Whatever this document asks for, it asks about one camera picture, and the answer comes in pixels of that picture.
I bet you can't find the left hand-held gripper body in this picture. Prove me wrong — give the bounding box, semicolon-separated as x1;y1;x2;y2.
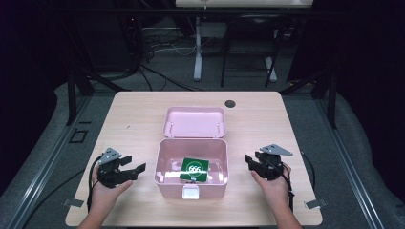
96;147;135;189

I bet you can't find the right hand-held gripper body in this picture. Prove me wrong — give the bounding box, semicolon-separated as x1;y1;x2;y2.
254;143;294;182

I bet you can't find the green packet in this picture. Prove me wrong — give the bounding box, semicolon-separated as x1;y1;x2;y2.
179;156;210;183

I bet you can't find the pink storage box with lid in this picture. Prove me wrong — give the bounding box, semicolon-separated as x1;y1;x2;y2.
154;106;230;200

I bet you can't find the person's left hand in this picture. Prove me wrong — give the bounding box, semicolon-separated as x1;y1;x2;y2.
90;173;134;218

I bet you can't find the person's right hand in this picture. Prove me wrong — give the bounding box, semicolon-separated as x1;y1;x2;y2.
249;162;293;210

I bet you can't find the black chair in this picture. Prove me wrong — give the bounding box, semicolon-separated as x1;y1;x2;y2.
220;12;285;89

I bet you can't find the white desk with legs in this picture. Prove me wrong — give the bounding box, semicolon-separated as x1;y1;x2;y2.
175;0;314;82

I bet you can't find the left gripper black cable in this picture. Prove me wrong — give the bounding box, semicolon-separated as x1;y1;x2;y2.
86;155;103;214

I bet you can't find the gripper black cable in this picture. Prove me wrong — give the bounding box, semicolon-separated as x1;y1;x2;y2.
86;155;103;214
279;152;317;214

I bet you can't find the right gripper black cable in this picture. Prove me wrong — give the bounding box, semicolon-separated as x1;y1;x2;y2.
279;152;317;214

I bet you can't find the grey metal table bracket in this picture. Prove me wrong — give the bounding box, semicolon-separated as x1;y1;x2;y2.
304;198;329;210
61;198;85;208

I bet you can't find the black metal frame stand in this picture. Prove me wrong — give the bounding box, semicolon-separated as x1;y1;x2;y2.
61;9;132;127
280;60;339;130

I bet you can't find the tangle of floor cables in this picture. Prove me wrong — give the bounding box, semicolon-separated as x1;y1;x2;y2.
127;18;206;94

